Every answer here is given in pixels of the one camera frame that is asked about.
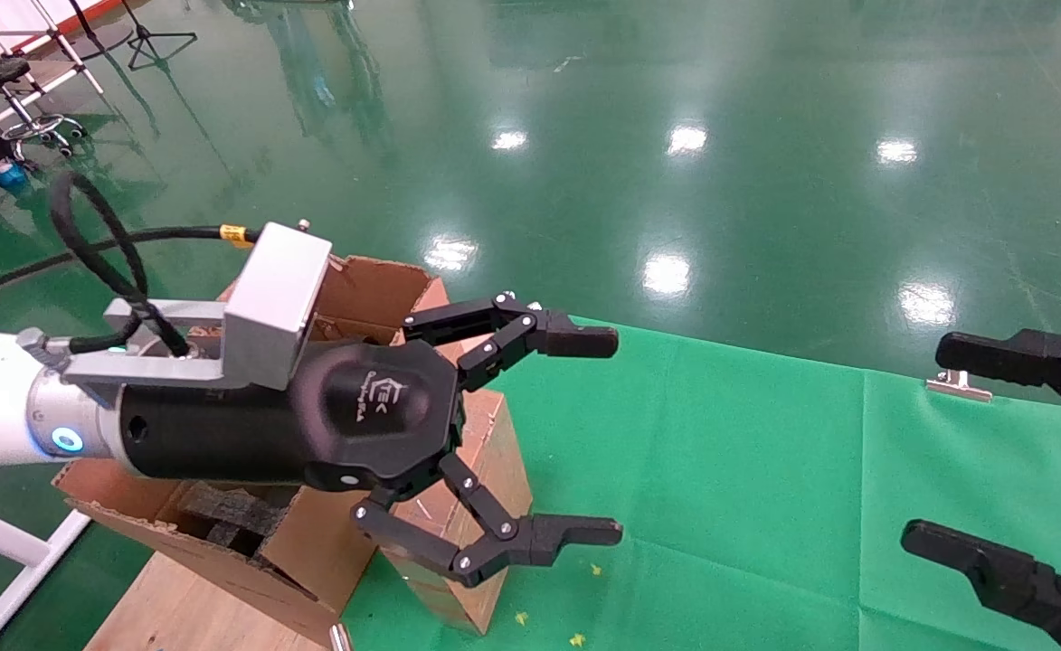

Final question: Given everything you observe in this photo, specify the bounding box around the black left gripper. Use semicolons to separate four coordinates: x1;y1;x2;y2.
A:
118;291;624;588

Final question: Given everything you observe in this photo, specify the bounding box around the black foam block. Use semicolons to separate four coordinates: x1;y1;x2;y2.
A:
175;482;289;558

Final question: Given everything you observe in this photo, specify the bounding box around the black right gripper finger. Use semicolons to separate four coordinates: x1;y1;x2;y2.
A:
901;518;1061;651
935;328;1061;433

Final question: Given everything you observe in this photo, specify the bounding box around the large open cardboard carton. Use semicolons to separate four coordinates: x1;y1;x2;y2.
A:
53;256;451;648

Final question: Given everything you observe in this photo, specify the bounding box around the white table frame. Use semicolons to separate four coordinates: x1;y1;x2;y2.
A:
0;495;93;651

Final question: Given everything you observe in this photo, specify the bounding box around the green table cloth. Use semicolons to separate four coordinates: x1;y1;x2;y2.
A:
340;314;1061;651

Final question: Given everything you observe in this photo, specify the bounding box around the black braided cable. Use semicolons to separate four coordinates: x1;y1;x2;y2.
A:
0;170;261;358

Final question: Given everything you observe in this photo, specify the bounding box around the black rolling stool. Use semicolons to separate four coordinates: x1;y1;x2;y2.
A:
0;56;88;175

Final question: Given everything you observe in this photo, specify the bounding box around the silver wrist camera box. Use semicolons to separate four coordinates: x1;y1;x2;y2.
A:
64;220;333;392

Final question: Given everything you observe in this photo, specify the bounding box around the black tripod stand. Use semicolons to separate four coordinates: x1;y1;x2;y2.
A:
121;0;198;71

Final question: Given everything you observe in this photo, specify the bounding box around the black round-base stand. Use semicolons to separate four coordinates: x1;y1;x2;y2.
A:
67;0;135;61

